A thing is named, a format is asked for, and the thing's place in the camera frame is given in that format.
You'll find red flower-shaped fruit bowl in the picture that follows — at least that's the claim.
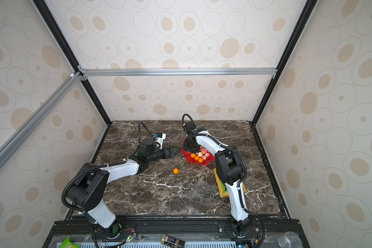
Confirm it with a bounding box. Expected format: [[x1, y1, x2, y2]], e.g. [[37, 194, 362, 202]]
[[181, 140, 215, 166]]

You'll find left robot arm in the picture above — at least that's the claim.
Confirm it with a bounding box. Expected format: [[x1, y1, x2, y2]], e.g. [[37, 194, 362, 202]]
[[61, 122, 181, 232]]

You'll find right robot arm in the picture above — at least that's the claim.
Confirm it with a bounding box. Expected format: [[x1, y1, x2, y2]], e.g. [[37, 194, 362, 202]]
[[182, 114, 265, 241]]

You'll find yellow snack bag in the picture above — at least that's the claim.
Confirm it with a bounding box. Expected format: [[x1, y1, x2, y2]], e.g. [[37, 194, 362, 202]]
[[213, 169, 247, 197]]

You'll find dark glass bottle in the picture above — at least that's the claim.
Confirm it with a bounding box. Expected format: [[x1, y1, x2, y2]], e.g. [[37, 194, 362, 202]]
[[161, 235, 185, 248]]

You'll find green packet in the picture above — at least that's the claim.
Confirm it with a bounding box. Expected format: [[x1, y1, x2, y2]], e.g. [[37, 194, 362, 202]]
[[59, 237, 80, 248]]

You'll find clear plastic cup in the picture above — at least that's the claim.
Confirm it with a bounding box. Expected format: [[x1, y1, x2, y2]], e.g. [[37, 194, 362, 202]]
[[278, 231, 303, 248]]

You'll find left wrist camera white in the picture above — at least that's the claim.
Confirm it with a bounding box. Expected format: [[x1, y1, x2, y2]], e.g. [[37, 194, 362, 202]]
[[154, 132, 166, 149]]

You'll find horizontal aluminium frame bar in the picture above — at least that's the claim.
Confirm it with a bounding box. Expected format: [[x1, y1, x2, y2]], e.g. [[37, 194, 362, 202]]
[[81, 68, 278, 76]]

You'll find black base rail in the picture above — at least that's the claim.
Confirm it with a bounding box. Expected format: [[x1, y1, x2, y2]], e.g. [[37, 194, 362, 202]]
[[43, 215, 310, 248]]

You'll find diagonal aluminium frame bar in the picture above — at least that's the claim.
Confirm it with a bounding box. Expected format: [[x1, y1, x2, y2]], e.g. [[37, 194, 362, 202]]
[[0, 72, 82, 169]]

